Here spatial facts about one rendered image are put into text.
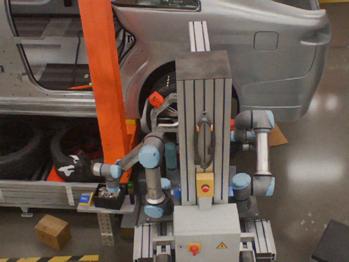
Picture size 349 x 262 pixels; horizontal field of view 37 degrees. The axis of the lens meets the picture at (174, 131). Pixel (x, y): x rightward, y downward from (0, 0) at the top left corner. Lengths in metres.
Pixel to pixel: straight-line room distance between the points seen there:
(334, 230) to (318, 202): 0.68
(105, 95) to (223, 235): 1.33
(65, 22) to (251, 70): 2.54
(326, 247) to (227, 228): 1.31
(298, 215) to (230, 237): 1.84
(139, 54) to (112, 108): 0.57
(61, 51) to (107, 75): 1.64
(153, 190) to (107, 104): 0.80
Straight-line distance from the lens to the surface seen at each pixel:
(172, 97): 3.79
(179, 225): 2.72
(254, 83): 3.96
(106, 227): 4.12
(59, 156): 4.37
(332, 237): 3.94
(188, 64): 2.42
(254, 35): 3.76
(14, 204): 4.59
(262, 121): 3.27
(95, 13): 3.20
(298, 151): 5.10
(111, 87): 3.45
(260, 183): 3.23
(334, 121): 5.54
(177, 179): 4.41
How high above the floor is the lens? 3.27
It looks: 38 degrees down
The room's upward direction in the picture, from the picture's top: 3 degrees counter-clockwise
